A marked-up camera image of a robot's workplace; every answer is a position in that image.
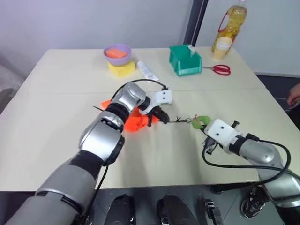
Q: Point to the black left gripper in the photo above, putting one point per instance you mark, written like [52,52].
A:
[159,113]

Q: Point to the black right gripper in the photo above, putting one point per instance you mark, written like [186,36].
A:
[211,146]

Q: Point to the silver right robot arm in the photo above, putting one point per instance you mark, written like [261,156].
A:
[269,161]

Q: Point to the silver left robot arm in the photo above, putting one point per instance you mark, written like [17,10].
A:
[93,152]

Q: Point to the bystander bare hand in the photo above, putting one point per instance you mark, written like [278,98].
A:
[295,93]

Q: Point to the white squeeze tube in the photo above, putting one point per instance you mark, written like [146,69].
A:
[147,70]

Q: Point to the green plastic storage bin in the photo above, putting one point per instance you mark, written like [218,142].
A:
[189,68]

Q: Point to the yellow sponge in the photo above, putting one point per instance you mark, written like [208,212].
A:
[123,69]

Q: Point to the purple bowl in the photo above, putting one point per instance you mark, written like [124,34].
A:
[117,61]

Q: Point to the orange sponge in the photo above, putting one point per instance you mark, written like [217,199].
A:
[115,53]

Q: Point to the dark rounded shape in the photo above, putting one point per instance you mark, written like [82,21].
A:
[173,211]
[123,209]

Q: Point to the black caster wheel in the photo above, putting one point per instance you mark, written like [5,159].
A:
[253,202]

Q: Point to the dark vertical pillar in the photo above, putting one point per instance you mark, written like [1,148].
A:
[194,22]

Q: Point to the cooking oil bottle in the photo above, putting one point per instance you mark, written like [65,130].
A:
[232,28]

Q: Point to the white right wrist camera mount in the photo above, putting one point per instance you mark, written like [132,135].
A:
[221,132]

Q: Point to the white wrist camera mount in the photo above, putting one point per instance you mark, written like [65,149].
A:
[221,132]
[162,97]

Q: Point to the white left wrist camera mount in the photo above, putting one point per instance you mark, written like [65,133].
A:
[162,97]

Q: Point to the black table leg bracket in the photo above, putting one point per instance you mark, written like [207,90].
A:
[211,211]

